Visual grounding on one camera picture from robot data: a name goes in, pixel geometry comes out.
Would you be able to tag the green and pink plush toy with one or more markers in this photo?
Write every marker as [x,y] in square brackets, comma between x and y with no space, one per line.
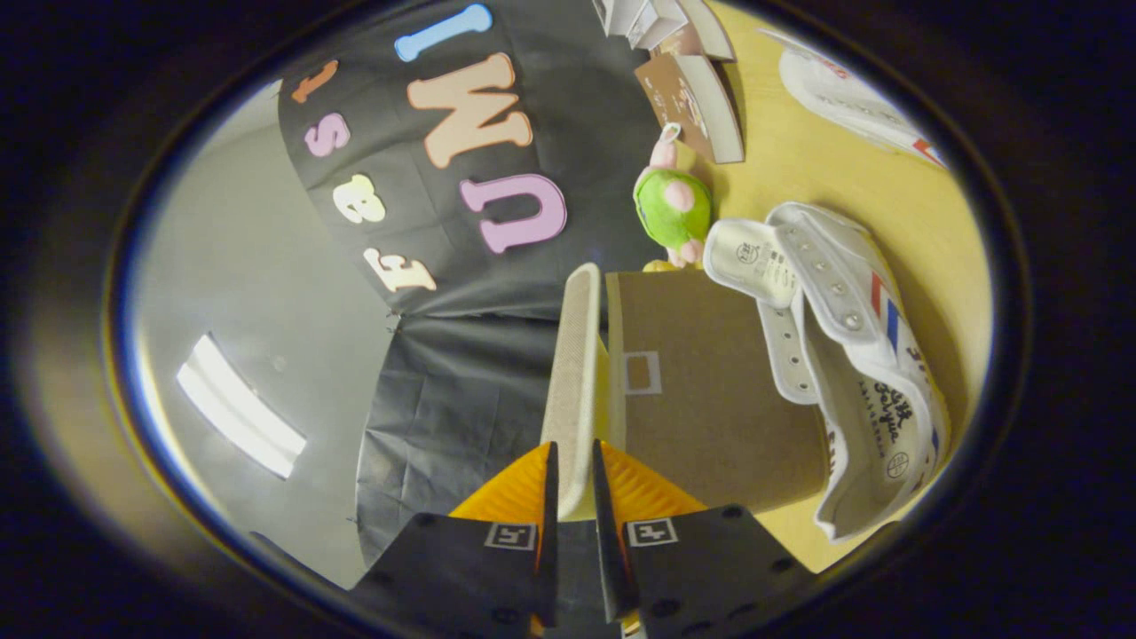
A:
[674,213]

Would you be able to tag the dark brown book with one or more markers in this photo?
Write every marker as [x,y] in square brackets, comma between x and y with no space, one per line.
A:
[714,31]

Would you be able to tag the white patterned book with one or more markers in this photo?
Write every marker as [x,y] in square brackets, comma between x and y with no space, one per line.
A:
[657,27]

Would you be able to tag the light brown book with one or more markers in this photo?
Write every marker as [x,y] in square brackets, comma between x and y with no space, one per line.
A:
[679,98]

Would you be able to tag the beige fabric storage box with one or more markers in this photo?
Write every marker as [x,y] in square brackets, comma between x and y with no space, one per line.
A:
[710,399]

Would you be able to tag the yellow plush toy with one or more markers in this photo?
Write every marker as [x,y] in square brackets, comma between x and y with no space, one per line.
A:
[658,265]

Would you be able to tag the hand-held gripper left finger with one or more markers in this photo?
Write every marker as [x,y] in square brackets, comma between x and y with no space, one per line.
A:
[548,568]

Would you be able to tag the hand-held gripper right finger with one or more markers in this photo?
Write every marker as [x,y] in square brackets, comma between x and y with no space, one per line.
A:
[612,568]

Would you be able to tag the white canvas high-top shoe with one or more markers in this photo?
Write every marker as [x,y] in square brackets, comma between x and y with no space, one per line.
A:
[843,93]
[879,426]

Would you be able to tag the ceiling light panel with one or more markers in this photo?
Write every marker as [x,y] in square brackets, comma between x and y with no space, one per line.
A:
[240,408]

